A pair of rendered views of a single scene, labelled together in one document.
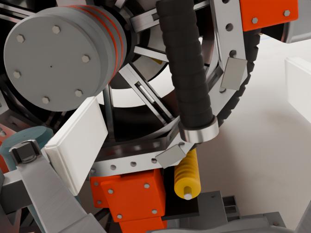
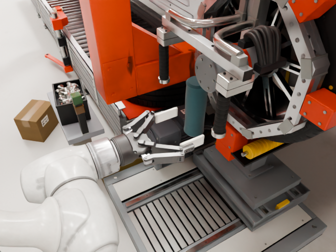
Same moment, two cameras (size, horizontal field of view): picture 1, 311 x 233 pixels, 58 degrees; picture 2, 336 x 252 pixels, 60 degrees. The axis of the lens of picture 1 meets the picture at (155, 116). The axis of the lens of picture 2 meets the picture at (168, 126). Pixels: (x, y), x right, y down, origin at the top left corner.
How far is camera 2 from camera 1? 68 cm
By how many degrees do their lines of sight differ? 47
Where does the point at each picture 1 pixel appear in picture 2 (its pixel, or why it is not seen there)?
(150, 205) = (229, 143)
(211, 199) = (289, 176)
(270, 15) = (313, 118)
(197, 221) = (266, 176)
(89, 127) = (169, 114)
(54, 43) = (208, 69)
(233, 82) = (283, 129)
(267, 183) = not seen: outside the picture
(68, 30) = (213, 69)
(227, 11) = (296, 99)
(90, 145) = (166, 117)
